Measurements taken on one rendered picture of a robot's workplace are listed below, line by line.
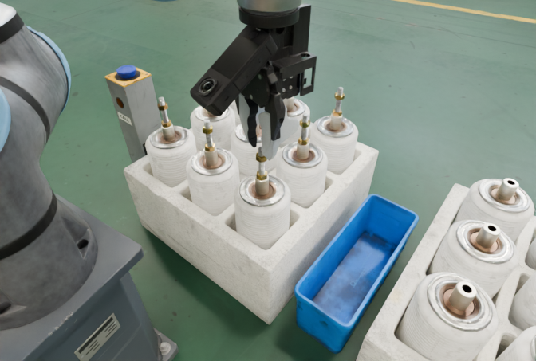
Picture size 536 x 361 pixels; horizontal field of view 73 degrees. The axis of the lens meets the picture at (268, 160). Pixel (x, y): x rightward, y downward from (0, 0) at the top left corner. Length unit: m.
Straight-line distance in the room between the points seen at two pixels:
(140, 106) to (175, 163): 0.19
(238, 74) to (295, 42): 0.09
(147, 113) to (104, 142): 0.38
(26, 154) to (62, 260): 0.12
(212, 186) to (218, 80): 0.26
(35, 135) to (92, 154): 0.76
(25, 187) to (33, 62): 0.15
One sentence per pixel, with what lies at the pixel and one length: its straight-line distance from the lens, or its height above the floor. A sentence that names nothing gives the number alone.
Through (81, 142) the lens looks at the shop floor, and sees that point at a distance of 1.26.
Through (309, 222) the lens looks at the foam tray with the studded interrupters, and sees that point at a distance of 0.66.
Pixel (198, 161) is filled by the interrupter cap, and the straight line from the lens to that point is 0.67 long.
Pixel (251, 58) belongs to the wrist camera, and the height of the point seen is 0.50.
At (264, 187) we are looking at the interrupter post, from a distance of 0.59.
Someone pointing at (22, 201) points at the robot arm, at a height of 0.43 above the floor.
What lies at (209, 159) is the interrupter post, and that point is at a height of 0.26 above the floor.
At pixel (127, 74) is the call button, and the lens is 0.84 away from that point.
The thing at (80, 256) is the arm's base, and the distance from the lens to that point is 0.48.
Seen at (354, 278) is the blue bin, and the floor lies 0.00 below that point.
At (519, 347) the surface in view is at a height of 0.24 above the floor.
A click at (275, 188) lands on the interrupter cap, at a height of 0.25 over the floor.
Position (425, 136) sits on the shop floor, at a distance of 1.25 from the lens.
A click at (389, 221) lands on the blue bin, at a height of 0.07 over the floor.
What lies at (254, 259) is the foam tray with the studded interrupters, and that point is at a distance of 0.61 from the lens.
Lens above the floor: 0.68
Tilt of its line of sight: 40 degrees down
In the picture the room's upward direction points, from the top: straight up
